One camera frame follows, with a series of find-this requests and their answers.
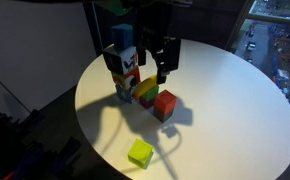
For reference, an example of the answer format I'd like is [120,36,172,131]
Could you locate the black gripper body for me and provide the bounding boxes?
[133,3,174,53]

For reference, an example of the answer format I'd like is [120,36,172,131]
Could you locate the yellow banana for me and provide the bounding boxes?
[131,75,159,99]

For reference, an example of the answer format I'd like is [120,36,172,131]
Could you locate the white black picture cube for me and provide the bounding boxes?
[102,44,139,76]

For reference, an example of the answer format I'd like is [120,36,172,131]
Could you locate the red white picture cube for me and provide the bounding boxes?
[111,65,142,92]

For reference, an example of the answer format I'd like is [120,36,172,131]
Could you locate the teal foam cube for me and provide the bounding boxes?
[111,23,135,52]

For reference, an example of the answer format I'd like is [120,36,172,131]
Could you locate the green cube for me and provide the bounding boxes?
[140,85,160,103]

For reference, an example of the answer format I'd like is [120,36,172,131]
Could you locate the blue picture cube number four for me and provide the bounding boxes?
[115,83,140,105]

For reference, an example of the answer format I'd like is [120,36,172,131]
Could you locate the orange cube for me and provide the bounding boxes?
[154,89,178,116]

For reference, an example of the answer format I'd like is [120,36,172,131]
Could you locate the magenta cube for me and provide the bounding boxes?
[139,96,156,110]

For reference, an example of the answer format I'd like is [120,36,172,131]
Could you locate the gray cube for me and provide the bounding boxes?
[152,107,175,124]

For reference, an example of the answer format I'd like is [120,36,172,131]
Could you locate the lime yellow cube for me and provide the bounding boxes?
[127,138,154,170]

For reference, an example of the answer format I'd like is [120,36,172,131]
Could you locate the window frame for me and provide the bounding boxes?
[224,0,290,52]

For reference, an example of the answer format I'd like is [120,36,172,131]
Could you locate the orange red handle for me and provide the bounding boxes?
[0,170,15,180]

